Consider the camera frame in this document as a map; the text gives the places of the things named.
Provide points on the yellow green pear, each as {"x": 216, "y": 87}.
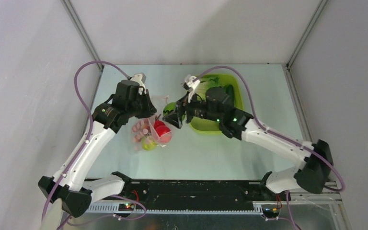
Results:
{"x": 148, "y": 143}

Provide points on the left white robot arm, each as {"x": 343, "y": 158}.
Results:
{"x": 68, "y": 183}

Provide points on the clear pink zip bag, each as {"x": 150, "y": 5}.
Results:
{"x": 147, "y": 134}

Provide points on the small green watermelon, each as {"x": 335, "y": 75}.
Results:
{"x": 170, "y": 107}

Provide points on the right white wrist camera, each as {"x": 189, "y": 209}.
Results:
{"x": 190, "y": 84}

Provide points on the red apple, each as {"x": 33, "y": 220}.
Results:
{"x": 164, "y": 134}

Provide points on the green plastic tray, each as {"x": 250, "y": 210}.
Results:
{"x": 210, "y": 128}

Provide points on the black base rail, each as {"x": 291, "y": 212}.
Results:
{"x": 199, "y": 195}

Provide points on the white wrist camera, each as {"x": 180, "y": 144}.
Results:
{"x": 140, "y": 78}
{"x": 190, "y": 84}

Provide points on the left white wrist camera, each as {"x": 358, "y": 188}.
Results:
{"x": 140, "y": 78}

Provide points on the dark green cucumber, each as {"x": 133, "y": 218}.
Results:
{"x": 229, "y": 89}

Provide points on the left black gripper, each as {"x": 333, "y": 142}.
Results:
{"x": 150, "y": 109}

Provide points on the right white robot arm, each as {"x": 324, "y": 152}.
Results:
{"x": 312, "y": 161}

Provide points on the green lettuce head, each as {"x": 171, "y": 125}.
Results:
{"x": 205, "y": 84}

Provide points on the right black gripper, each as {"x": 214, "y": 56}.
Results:
{"x": 178, "y": 113}

